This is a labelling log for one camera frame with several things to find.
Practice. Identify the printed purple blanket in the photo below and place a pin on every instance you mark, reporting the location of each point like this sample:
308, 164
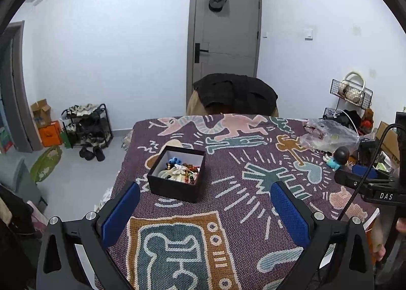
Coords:
228, 201

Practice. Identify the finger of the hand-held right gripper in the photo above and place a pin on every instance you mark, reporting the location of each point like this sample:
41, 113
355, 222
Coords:
364, 171
345, 179

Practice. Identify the red brown stuffed toy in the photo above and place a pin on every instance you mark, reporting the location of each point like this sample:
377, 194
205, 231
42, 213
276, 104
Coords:
368, 120

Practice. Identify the blue bead jewelry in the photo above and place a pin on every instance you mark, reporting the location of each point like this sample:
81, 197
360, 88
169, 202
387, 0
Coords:
173, 160

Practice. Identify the pink bag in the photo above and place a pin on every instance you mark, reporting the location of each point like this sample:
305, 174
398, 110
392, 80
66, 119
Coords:
36, 213

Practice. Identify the black jewelry box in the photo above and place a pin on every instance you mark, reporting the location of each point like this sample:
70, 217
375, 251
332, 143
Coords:
177, 193

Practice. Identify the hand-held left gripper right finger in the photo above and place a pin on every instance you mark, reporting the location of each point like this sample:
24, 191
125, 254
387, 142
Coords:
290, 213

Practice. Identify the white handbag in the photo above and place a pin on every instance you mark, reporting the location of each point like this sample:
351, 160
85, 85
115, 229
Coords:
353, 94

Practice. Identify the open cardboard box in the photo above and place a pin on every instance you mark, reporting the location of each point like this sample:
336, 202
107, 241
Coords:
385, 133

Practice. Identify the grey doorway frame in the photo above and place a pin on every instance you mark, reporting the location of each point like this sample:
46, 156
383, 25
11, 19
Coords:
19, 86

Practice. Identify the brown cardboard box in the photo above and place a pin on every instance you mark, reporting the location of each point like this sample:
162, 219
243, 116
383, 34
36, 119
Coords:
41, 113

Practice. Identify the doll with black head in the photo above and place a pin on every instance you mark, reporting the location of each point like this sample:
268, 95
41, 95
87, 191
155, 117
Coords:
342, 153

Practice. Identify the black shoe rack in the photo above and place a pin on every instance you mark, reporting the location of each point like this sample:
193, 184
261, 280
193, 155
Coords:
87, 125

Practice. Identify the orange box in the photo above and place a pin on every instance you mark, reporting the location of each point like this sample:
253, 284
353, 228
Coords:
50, 134

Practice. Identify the green red carton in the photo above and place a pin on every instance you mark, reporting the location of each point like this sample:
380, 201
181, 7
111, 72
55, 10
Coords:
6, 140

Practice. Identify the green floor mat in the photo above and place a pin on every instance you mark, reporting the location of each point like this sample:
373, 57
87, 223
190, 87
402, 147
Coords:
46, 164

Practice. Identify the grey sofa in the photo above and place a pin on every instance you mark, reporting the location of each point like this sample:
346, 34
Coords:
16, 179

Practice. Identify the black cloth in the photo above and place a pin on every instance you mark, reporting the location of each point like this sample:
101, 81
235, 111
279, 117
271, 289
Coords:
234, 90

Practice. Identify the dark cloth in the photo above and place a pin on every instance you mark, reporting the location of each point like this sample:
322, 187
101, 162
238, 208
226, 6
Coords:
16, 210

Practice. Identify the white light switch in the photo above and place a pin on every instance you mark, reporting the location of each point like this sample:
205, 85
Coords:
309, 33

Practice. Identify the green bag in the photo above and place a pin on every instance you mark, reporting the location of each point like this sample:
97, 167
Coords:
66, 140

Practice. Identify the grey door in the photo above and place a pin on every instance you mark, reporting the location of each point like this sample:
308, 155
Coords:
228, 29

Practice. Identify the person's right hand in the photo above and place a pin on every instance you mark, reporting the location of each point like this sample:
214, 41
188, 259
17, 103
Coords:
401, 226

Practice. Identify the black bag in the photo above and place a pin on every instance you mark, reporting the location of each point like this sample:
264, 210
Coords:
349, 118

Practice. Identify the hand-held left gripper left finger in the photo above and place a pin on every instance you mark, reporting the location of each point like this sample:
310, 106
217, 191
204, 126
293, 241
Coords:
122, 213

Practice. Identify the tan chair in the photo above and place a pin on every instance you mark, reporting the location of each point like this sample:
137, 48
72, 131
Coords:
194, 106

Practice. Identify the black slipper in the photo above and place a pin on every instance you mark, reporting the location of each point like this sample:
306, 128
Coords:
99, 154
86, 154

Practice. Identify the clear plastic bag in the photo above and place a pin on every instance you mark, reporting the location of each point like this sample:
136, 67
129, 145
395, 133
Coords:
333, 136

